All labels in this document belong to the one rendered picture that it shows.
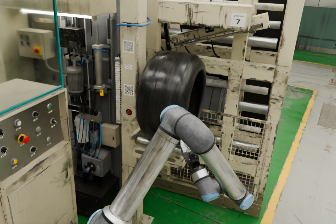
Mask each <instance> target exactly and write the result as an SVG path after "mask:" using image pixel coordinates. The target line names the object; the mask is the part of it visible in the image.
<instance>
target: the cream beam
mask: <svg viewBox="0 0 336 224"><path fill-rule="evenodd" d="M255 6H256V5H251V4H237V3H222V2H208V1H193V0H159V1H158V19H157V22H158V23H165V24H175V25H185V26H195V27H206V28H216V29H226V30H237V31H247V32H248V31H249V30H250V29H251V26H252V20H253V16H254V15H255ZM232 13H237V14H247V16H246V23H245V27H236V26H231V19H232Z"/></svg>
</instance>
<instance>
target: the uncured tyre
mask: <svg viewBox="0 0 336 224"><path fill-rule="evenodd" d="M206 82H207V74H206V66H205V64H204V62H203V61H202V60H201V59H200V57H199V56H197V55H195V54H193V53H185V52H177V51H169V50H166V51H161V52H159V53H157V54H156V55H155V56H154V57H153V58H151V59H150V61H149V62H148V63H147V65H146V67H145V69H144V71H143V73H142V76H141V79H140V82H139V86H138V90H137V97H136V118H137V123H138V125H139V127H140V129H141V131H142V132H143V134H144V135H145V136H146V137H147V138H149V139H151V140H152V138H153V137H154V135H155V134H156V132H157V130H158V128H159V126H160V124H161V119H160V117H161V113H162V112H163V110H164V109H165V108H167V107H169V106H172V105H177V106H180V107H182V108H184V109H185V110H186V111H188V112H189V113H191V114H192V115H194V116H196V117H197V118H198V119H200V118H201V114H202V110H203V106H204V100H205V93H206Z"/></svg>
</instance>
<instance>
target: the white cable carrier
mask: <svg viewBox="0 0 336 224"><path fill-rule="evenodd" d="M115 59H117V60H121V57H120V56H118V57H116V58H115ZM115 64H116V65H115V66H116V67H115V68H116V69H115V71H116V72H115V73H116V74H115V75H116V77H115V78H116V79H115V80H116V81H115V82H116V108H117V109H116V110H117V111H116V115H117V116H116V117H117V118H116V119H117V120H118V121H122V94H121V62H120V61H116V62H115Z"/></svg>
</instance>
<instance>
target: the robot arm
mask: <svg viewBox="0 0 336 224"><path fill-rule="evenodd" d="M160 122H161V124H160V126H159V127H158V130H157V132H156V133H155V135H154V137H153V138H152V140H151V141H150V143H149V145H148V146H147V148H146V149H145V151H144V153H143V154H142V156H141V158H140V159H139V161H138V162H137V164H136V166H135V167H134V169H133V170H132V172H131V174H130V175H129V177H128V179H127V180H126V182H125V183H124V185H123V187H122V188H121V190H120V191H119V193H118V195H117V196H116V198H115V200H114V201H113V203H112V204H111V205H109V206H106V207H105V208H103V209H102V210H101V209H100V210H98V211H96V212H95V213H94V214H93V215H92V216H91V217H90V219H89V221H88V223H87V224H133V222H132V217H133V215H134V214H135V212H136V211H137V209H138V207H139V206H140V204H141V203H142V201H143V199H144V198H145V196H146V194H147V193H148V191H149V190H150V188H151V186H152V185H153V183H154V182H155V180H156V178H157V177H158V175H159V174H160V172H161V170H162V169H163V167H164V165H165V164H166V162H167V161H168V159H169V157H170V156H171V154H172V153H173V151H174V149H175V148H176V146H177V144H178V143H179V142H180V144H181V154H182V156H183V158H184V160H185V162H186V164H187V166H189V165H190V166H191V168H192V170H193V171H192V178H193V180H194V182H195V184H196V186H197V188H198V190H199V192H200V195H201V197H202V199H203V200H204V202H206V203H208V202H211V201H214V200H216V199H218V198H219V197H220V195H221V194H223V193H224V194H225V195H226V196H228V197H229V198H230V199H231V200H232V201H233V202H234V203H235V204H237V205H238V206H239V208H241V209H242V210H247V209H248V208H250V207H251V205H252V204H253V202H254V196H253V195H252V194H250V193H249V192H248V191H247V189H246V188H245V187H244V186H243V184H242V183H241V181H240V180H239V178H238V177H237V175H236V174H235V172H234V171H233V169H232V168H231V166H230V165H229V163H228V162H227V160H226V159H225V157H224V156H223V154H222V153H221V152H220V150H219V149H218V147H217V146H216V138H215V136H214V135H213V133H212V132H211V131H210V130H209V128H208V127H207V126H206V125H205V124H204V123H203V122H202V121H201V120H200V119H198V118H197V117H196V116H195V115H193V114H191V113H190V112H188V111H187V110H185V109H184V108H183V107H180V106H178V105H171V106H168V107H167V108H165V109H164V110H163V112H162V113H161V115H160ZM185 144H186V145H187V148H188V149H189V150H191V151H190V152H187V150H188V149H187V148H186V147H185ZM199 156H200V157H201V158H202V159H203V161H204V162H205V163H206V165H207V166H208V167H209V169H210V170H211V171H212V173H213V174H214V175H215V176H216V178H214V179H211V177H210V176H209V174H210V173H209V172H207V170H206V169H205V168H204V167H203V166H201V167H199V166H200V165H201V164H200V159H199Z"/></svg>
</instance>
